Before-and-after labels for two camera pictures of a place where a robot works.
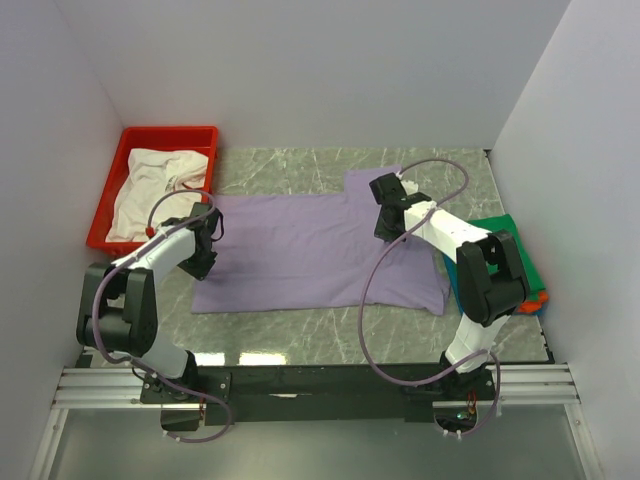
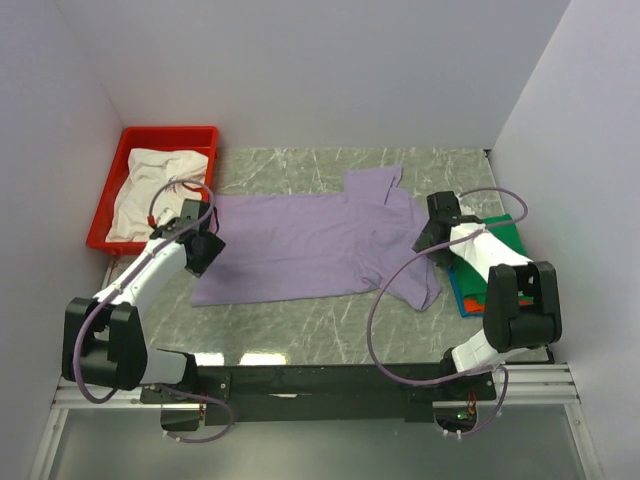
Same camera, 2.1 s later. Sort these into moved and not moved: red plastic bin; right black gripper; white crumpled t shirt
Moved: right black gripper
Not moved: red plastic bin; white crumpled t shirt
